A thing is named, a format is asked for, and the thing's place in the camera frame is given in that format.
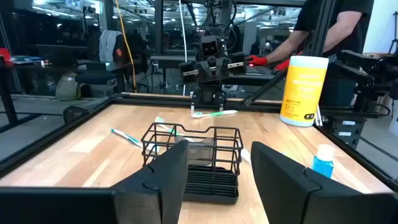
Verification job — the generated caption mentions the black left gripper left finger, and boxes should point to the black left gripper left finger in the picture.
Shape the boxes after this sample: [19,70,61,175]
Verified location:
[111,139,190,224]

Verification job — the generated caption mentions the green toothbrush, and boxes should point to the green toothbrush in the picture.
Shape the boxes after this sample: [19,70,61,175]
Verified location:
[191,109,239,119]
[154,116,195,142]

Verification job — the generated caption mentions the olive backpack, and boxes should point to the olive backpack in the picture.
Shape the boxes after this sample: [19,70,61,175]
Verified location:
[55,71,82,102]

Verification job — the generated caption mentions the black control box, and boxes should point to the black control box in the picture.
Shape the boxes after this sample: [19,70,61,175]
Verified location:
[323,115,365,149]

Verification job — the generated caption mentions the person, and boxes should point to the person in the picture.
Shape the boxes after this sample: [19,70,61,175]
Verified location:
[247,0,376,106]

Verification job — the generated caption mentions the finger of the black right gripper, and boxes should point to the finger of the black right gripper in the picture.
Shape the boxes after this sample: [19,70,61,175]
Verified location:
[216,57,231,82]
[197,59,216,85]

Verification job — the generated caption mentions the black desk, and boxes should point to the black desk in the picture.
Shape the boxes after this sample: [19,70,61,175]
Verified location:
[223,63,280,88]

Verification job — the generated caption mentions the silver metal bracket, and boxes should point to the silver metal bracket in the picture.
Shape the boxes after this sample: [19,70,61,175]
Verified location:
[314,105,323,127]

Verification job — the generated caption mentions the person's hand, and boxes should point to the person's hand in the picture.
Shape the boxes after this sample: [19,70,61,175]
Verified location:
[273,51,304,74]
[247,55,269,67]

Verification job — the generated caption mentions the black table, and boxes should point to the black table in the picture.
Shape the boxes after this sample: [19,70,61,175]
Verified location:
[0,54,43,133]

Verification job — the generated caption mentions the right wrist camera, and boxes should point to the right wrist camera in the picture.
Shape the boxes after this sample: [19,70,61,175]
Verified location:
[198,35,220,58]

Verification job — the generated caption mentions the white cable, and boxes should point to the white cable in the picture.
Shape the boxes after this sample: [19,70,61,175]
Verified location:
[178,0,188,96]

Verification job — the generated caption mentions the black office chair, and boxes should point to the black office chair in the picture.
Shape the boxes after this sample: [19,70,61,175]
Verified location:
[74,30,131,94]

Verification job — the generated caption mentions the yellow extension cable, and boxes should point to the yellow extension cable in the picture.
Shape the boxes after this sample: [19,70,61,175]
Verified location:
[114,0,137,93]

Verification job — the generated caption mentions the yellow wipes canister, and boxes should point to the yellow wipes canister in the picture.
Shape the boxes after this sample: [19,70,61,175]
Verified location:
[279,55,330,128]

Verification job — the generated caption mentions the black wire caddy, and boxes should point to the black wire caddy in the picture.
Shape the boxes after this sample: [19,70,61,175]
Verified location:
[141,122,244,205]

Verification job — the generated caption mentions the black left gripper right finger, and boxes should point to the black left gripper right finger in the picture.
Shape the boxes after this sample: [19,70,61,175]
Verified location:
[250,141,374,224]

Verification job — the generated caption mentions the grey jacket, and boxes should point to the grey jacket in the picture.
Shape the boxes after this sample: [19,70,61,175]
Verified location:
[98,29,124,63]

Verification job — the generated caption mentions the red storage box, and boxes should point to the red storage box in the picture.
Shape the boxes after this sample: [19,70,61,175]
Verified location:
[0,47,13,68]

